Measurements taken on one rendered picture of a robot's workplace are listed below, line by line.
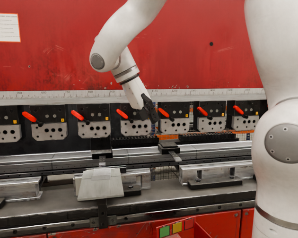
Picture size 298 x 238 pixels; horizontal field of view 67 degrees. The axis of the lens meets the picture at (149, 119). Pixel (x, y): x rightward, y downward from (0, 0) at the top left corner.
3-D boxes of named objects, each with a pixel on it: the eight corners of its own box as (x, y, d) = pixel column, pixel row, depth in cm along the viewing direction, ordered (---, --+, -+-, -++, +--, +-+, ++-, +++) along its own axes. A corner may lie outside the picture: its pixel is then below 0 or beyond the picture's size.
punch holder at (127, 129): (121, 136, 109) (120, 103, 106) (119, 132, 118) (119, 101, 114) (151, 135, 112) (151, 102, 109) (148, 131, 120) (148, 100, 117)
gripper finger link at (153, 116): (143, 106, 73) (152, 124, 75) (146, 107, 70) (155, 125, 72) (150, 102, 74) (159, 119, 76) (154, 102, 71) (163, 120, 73)
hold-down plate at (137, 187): (79, 201, 107) (78, 195, 107) (80, 195, 113) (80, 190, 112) (141, 195, 113) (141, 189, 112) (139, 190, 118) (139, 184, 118)
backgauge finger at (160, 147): (168, 164, 124) (168, 155, 123) (157, 149, 149) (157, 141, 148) (188, 162, 126) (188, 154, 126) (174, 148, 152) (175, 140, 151)
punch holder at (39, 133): (32, 140, 102) (29, 105, 99) (38, 136, 110) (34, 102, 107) (67, 139, 105) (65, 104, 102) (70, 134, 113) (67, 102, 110)
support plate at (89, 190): (77, 201, 87) (77, 199, 87) (83, 172, 112) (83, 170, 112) (124, 196, 90) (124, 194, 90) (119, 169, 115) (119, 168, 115)
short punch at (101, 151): (91, 154, 112) (90, 136, 110) (91, 153, 114) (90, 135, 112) (111, 153, 114) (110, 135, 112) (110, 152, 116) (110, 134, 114)
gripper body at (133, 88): (114, 82, 78) (129, 110, 81) (122, 80, 69) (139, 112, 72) (132, 72, 80) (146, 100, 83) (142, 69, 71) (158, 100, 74)
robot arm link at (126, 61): (128, 69, 68) (140, 62, 75) (106, 27, 64) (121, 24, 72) (107, 79, 72) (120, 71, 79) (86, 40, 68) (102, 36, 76)
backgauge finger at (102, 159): (90, 170, 116) (90, 161, 115) (92, 153, 141) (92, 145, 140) (113, 168, 119) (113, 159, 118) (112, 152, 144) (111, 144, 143)
